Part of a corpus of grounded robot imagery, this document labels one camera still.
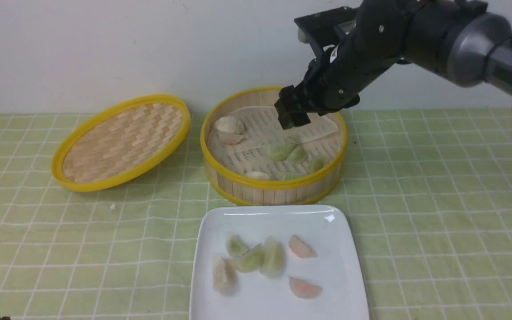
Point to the large green dumpling on plate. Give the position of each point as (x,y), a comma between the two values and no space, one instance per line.
(250,261)

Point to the green checkered tablecloth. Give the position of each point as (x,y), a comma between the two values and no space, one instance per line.
(428,195)

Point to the pink dumpling upper on plate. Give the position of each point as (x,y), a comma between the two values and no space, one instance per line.
(300,248)

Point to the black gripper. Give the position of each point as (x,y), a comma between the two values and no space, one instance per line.
(353,47)

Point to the white dumpling on plate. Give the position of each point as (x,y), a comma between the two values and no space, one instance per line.
(223,276)

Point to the white dumpling at steamer front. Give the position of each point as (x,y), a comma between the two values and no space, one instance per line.
(258,175)

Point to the tall green dumpling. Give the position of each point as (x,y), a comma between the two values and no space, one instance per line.
(274,259)

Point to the pink dumpling on plate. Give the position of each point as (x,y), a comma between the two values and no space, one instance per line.
(300,248)
(303,289)

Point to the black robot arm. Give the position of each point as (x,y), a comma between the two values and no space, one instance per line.
(458,40)

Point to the white dumpling upper in steamer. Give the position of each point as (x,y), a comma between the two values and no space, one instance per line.
(229,124)

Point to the green dumpling far right steamer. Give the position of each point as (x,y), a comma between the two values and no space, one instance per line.
(316,164)

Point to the pink dumpling lower on plate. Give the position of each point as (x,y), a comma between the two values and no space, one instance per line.
(303,289)

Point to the small green dumpling on plate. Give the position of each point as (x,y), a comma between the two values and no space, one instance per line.
(235,247)

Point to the white square plate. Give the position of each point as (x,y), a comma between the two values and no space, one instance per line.
(336,268)

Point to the yellow rimmed bamboo steamer basket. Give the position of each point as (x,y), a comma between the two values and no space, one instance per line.
(225,165)

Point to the white dumpling lower in steamer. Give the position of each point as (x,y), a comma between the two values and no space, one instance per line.
(229,138)

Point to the white dumpling in steamer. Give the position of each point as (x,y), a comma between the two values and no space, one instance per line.
(229,124)
(229,138)

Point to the yellow rimmed bamboo steamer lid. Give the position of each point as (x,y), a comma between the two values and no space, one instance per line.
(121,143)

